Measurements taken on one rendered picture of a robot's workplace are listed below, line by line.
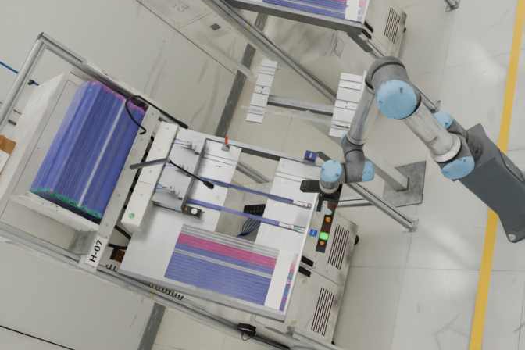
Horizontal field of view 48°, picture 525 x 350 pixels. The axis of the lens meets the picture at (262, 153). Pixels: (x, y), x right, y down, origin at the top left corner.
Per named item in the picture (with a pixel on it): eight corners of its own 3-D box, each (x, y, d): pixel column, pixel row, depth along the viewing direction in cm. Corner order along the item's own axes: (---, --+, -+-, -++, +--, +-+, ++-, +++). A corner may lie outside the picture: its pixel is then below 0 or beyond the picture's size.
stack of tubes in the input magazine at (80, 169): (147, 110, 255) (94, 76, 240) (101, 219, 235) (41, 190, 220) (132, 115, 264) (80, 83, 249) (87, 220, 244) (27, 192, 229)
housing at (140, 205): (183, 138, 276) (178, 124, 263) (146, 237, 256) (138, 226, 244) (167, 134, 277) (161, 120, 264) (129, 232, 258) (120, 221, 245)
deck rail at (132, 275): (285, 318, 239) (285, 316, 233) (283, 323, 238) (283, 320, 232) (122, 271, 249) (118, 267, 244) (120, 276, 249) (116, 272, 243)
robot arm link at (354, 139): (370, 39, 196) (333, 142, 230) (376, 59, 188) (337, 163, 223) (404, 43, 198) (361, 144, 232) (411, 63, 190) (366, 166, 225)
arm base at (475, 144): (476, 127, 233) (464, 115, 227) (489, 155, 222) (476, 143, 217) (443, 147, 240) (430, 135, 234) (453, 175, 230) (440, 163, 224)
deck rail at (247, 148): (325, 169, 265) (326, 163, 260) (324, 173, 265) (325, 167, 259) (176, 132, 276) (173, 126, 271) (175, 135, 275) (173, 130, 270)
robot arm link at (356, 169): (370, 148, 218) (341, 151, 218) (376, 171, 211) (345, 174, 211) (369, 163, 224) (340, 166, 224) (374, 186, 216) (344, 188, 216)
